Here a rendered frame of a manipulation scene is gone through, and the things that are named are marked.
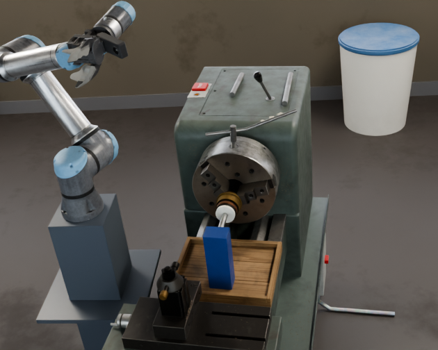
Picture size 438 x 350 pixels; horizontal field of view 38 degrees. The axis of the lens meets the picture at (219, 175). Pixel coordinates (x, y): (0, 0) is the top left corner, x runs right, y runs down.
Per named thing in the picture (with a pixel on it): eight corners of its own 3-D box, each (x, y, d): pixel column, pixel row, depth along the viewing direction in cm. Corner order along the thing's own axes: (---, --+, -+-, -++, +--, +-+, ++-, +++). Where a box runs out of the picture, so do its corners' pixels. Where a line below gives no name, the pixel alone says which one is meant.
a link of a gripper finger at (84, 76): (65, 92, 175) (78, 66, 179) (84, 94, 173) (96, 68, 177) (60, 85, 172) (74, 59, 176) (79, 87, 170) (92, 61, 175)
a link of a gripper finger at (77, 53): (53, 61, 167) (71, 53, 175) (72, 63, 165) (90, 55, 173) (51, 49, 166) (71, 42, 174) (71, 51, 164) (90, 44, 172)
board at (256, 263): (188, 244, 240) (187, 236, 238) (282, 250, 232) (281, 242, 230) (167, 299, 216) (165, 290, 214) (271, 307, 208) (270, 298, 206)
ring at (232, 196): (217, 187, 225) (211, 201, 217) (242, 187, 223) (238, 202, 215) (219, 207, 230) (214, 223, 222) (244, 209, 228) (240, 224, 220)
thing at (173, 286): (160, 273, 189) (159, 266, 187) (186, 276, 187) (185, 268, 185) (153, 292, 182) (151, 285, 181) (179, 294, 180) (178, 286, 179)
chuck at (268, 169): (200, 207, 250) (194, 138, 233) (279, 212, 243) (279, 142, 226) (195, 220, 242) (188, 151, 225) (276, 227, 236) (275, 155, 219)
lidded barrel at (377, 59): (409, 104, 505) (416, 21, 468) (416, 139, 458) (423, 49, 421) (338, 105, 516) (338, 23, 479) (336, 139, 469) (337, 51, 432)
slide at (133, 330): (142, 306, 206) (140, 296, 203) (272, 317, 196) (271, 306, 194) (124, 348, 191) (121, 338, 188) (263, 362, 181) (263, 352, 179)
